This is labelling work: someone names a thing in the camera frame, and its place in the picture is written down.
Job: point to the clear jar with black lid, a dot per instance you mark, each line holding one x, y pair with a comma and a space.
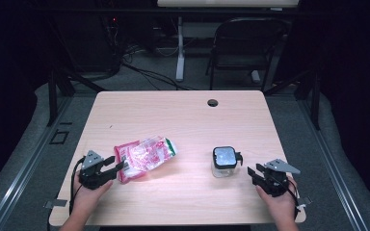
224, 159

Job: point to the grey metal table bracket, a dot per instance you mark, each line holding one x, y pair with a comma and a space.
305, 201
56, 203

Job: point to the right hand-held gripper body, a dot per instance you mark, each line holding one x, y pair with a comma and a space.
276, 183

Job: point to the person's right hand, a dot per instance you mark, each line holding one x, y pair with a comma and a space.
281, 207

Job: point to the black folding chair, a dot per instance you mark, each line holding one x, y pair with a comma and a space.
247, 35

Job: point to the pink and clear plastic bag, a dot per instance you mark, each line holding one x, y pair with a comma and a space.
143, 157

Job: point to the aluminium floor rail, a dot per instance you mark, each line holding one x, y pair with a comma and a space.
22, 176
337, 179

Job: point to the black metal stand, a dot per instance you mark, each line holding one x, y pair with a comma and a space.
315, 102
52, 96

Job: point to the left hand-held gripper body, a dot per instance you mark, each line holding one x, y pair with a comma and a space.
91, 174

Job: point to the white desk with white legs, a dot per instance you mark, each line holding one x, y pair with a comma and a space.
228, 3

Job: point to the black computer tower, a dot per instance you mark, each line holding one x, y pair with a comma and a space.
90, 48

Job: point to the person's left hand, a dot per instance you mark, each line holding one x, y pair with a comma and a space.
86, 197

